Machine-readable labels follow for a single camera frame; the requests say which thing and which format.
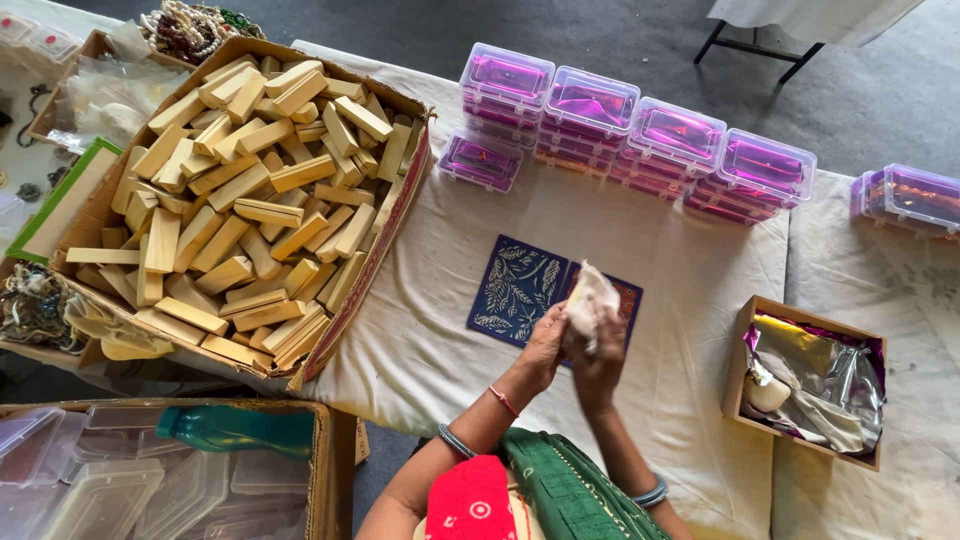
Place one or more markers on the green scarf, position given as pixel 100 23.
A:
pixel 570 487

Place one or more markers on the green framed board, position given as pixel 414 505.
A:
pixel 64 202

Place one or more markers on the carton of clear plastic boxes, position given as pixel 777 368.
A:
pixel 324 480

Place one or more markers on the stained cream tablecloth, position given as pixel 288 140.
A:
pixel 915 375

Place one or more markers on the person's right hand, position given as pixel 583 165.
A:
pixel 598 375

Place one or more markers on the crumpled purple and gold foil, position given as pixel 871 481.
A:
pixel 825 360

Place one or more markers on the green plastic bottle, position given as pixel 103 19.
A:
pixel 240 431

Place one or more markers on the folding table with white cloth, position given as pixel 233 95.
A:
pixel 810 15

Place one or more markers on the pile of wooden blocks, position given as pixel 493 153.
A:
pixel 247 187

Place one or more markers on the red and blue print mat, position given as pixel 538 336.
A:
pixel 630 296

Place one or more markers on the clear boxes with red dots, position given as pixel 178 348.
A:
pixel 45 41

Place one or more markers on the stack of purple foil boxes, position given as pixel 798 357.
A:
pixel 592 101
pixel 915 196

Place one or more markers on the heap of tangled jewellery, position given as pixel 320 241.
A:
pixel 34 307

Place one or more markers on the cream round lump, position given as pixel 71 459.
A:
pixel 766 391

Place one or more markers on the blue leaf print mat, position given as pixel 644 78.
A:
pixel 514 289

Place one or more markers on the large cardboard carton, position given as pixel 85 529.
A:
pixel 360 300

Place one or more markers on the cardboard box of plastic bags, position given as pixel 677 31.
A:
pixel 112 97

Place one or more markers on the person's right fingers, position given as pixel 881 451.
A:
pixel 611 330

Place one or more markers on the person's left hand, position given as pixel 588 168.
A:
pixel 541 349

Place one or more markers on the person's left fingers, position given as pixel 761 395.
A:
pixel 553 321

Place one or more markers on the shallow wooden tray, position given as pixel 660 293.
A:
pixel 738 360

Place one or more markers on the white cloth pouch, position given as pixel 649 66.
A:
pixel 591 296

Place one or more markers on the red dotted garment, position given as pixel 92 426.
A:
pixel 472 502

